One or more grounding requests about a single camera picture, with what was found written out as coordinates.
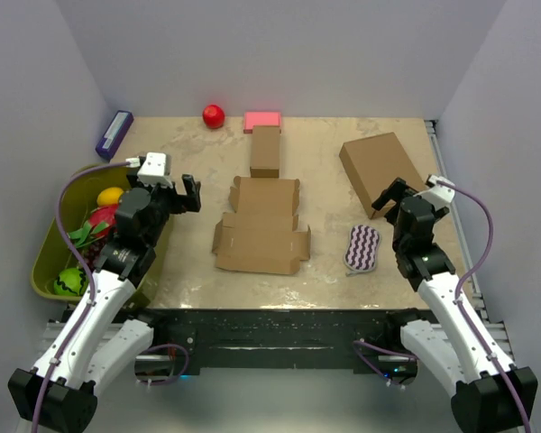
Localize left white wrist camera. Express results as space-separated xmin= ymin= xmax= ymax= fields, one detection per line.
xmin=125 ymin=152 xmax=173 ymax=189

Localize yellow orange mango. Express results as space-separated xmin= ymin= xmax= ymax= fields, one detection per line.
xmin=96 ymin=187 xmax=124 ymax=207

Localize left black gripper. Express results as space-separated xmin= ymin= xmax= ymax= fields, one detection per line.
xmin=128 ymin=170 xmax=200 ymax=246

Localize green striped watermelon toy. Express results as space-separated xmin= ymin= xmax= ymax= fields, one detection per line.
xmin=53 ymin=268 xmax=88 ymax=297

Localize purple cable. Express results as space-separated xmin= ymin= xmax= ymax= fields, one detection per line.
xmin=436 ymin=179 xmax=534 ymax=433
xmin=29 ymin=161 xmax=139 ymax=433

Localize red dragon fruit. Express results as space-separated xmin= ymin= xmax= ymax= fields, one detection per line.
xmin=68 ymin=204 xmax=118 ymax=248

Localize large folded cardboard box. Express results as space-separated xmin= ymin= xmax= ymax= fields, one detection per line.
xmin=339 ymin=133 xmax=425 ymax=220

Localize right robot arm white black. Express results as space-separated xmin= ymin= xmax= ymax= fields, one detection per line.
xmin=372 ymin=175 xmax=538 ymax=432

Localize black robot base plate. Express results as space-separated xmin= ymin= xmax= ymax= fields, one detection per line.
xmin=112 ymin=309 xmax=438 ymax=379

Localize aluminium frame rail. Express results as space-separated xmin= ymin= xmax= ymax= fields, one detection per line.
xmin=423 ymin=120 xmax=515 ymax=360

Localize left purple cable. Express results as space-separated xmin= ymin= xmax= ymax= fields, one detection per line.
xmin=29 ymin=161 xmax=139 ymax=433

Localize red apple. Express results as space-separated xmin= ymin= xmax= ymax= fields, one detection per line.
xmin=202 ymin=104 xmax=225 ymax=129

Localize purple rectangular box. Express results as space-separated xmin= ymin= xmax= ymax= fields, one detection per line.
xmin=95 ymin=110 xmax=134 ymax=161

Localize purple black striped sponge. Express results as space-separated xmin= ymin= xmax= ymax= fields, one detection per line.
xmin=344 ymin=224 xmax=381 ymax=276

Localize pink sticky note block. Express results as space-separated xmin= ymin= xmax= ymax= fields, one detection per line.
xmin=243 ymin=111 xmax=281 ymax=134

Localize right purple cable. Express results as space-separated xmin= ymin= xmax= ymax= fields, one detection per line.
xmin=436 ymin=179 xmax=534 ymax=433

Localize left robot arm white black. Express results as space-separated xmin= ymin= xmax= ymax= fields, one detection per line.
xmin=8 ymin=174 xmax=201 ymax=432

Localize small folded cardboard box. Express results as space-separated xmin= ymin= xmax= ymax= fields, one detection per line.
xmin=250 ymin=125 xmax=280 ymax=179

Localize dark purple grapes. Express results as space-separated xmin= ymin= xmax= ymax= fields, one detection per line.
xmin=81 ymin=239 xmax=106 ymax=271

